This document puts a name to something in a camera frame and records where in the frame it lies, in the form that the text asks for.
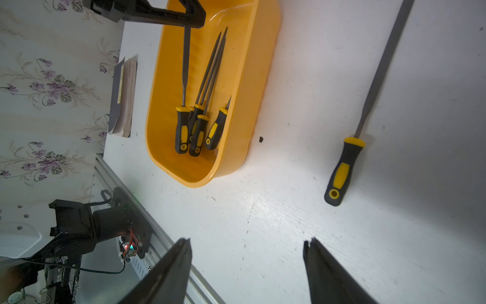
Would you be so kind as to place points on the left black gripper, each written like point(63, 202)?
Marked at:
point(194, 15)

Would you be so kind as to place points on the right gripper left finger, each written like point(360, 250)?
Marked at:
point(167, 282)

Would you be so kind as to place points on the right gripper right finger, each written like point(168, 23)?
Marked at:
point(328, 281)

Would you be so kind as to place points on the yellow plastic storage tray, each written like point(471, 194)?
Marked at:
point(253, 28)

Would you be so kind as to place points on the yellow-black file tool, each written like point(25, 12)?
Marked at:
point(198, 136)
point(216, 130)
point(340, 178)
point(198, 106)
point(183, 112)

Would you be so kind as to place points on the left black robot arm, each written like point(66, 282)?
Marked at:
point(57, 63)

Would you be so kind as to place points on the dark blue notebook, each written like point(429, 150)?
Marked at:
point(122, 98)

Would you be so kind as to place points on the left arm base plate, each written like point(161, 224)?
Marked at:
point(136, 230)

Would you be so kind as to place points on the aluminium mounting rail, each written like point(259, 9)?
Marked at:
point(198, 289)

